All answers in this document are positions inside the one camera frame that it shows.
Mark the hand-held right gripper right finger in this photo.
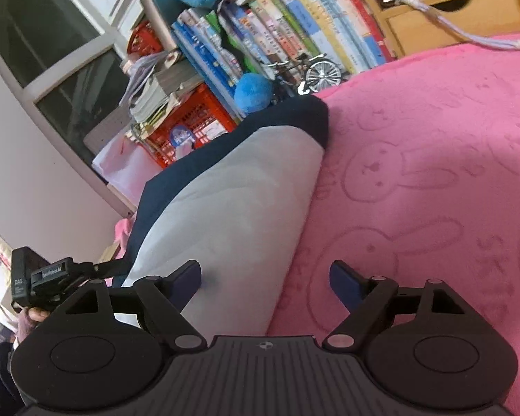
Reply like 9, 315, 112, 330
322, 260, 482, 353

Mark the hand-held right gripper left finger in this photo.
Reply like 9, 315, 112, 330
54, 260, 206, 352

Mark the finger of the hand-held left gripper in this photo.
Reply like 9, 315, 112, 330
75, 257, 133, 287

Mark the white navy jacket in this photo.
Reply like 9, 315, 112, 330
125, 94, 330, 343

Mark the person's left forearm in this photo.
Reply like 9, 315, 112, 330
0, 340, 24, 412

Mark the person's left hand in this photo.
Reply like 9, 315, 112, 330
15, 307, 53, 345

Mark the white paper bag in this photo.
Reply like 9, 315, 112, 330
91, 132, 163, 196

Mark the grey perforated board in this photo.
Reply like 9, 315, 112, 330
83, 106, 133, 157

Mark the round blue badge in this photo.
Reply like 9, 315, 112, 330
169, 124, 196, 148

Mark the pink rabbit print blanket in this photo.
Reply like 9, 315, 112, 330
113, 30, 520, 404

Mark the red plastic crate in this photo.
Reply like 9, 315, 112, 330
145, 82, 239, 169

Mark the stack of paper booklets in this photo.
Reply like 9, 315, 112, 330
120, 50, 204, 128

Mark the blue plush ball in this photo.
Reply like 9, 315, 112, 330
234, 73, 273, 114

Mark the model bicycle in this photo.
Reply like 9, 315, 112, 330
260, 52, 343, 96

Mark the red plastic basket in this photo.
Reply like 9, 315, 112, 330
127, 21, 164, 55

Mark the beige hardcover book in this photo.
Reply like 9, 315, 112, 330
141, 0, 178, 53

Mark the row of colourful children's books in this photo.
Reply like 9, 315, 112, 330
171, 0, 397, 120

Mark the wooden drawer organizer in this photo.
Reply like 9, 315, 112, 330
362, 0, 520, 59

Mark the braided charging cable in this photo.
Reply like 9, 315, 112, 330
394, 0, 520, 52

